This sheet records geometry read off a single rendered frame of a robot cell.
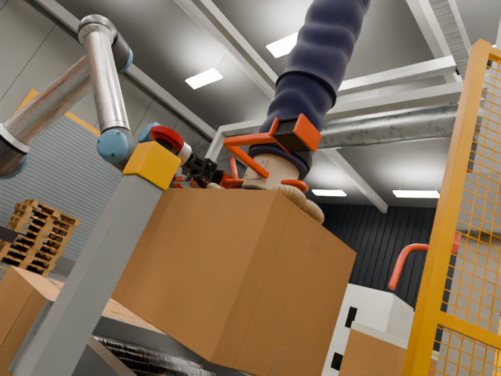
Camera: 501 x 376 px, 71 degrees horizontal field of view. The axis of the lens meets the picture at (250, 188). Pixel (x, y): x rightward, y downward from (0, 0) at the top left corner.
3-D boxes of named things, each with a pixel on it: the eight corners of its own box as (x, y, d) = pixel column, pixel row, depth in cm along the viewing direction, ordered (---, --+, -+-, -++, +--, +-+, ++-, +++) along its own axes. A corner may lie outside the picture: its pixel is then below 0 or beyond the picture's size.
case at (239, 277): (317, 392, 95) (357, 252, 107) (209, 363, 72) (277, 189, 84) (194, 324, 140) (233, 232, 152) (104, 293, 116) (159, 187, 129)
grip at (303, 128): (315, 152, 83) (321, 134, 84) (295, 131, 77) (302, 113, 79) (288, 154, 89) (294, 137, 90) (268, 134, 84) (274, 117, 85)
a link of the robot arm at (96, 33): (95, -7, 126) (130, 148, 99) (115, 21, 137) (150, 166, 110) (66, 6, 127) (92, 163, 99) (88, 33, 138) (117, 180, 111)
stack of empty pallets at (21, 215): (50, 278, 734) (82, 221, 776) (-8, 259, 670) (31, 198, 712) (36, 267, 830) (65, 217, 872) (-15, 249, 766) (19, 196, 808)
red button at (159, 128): (183, 160, 68) (191, 142, 70) (154, 139, 64) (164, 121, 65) (165, 161, 73) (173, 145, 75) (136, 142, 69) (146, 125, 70)
